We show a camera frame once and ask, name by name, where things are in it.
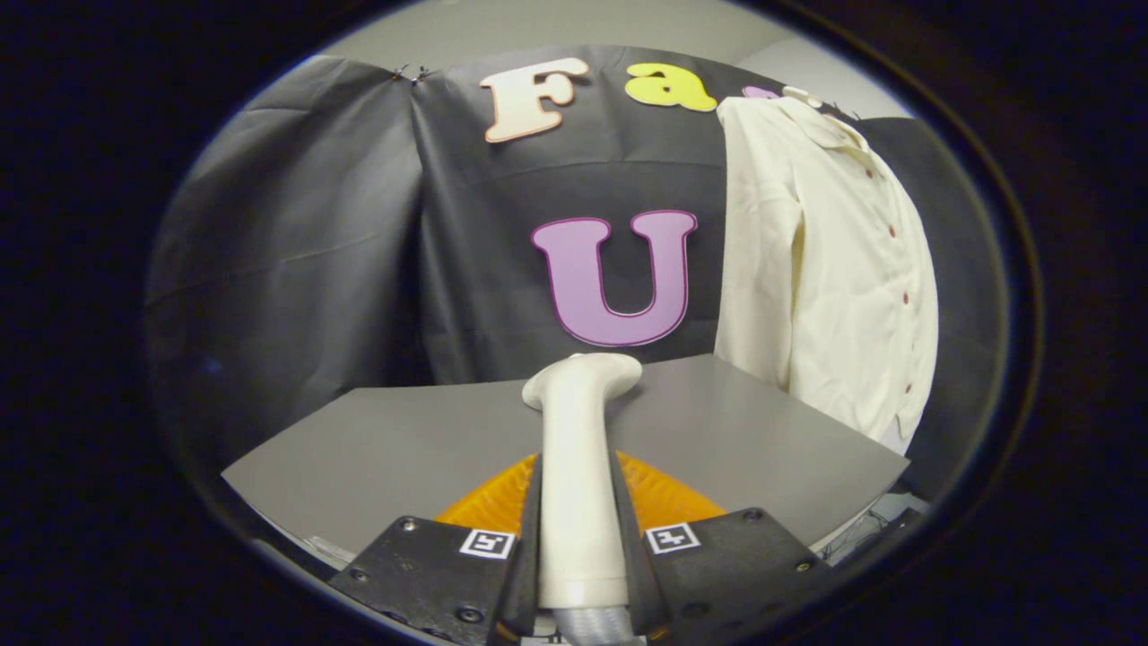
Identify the small black cloth clip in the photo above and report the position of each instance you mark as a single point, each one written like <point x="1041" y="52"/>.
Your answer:
<point x="411" y="74"/>

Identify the cream button shirt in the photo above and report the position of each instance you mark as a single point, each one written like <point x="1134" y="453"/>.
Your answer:
<point x="834" y="269"/>

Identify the grey cabinet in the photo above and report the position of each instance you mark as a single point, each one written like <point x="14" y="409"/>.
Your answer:
<point x="404" y="449"/>

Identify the black backdrop cloth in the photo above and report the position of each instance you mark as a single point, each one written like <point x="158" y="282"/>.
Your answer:
<point x="314" y="251"/>

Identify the white garment steamer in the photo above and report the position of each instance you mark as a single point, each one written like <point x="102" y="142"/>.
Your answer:
<point x="578" y="502"/>

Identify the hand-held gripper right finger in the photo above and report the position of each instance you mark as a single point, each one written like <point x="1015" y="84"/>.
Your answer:
<point x="717" y="565"/>

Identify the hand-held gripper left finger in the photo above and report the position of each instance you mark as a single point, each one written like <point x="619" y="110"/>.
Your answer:
<point x="421" y="574"/>

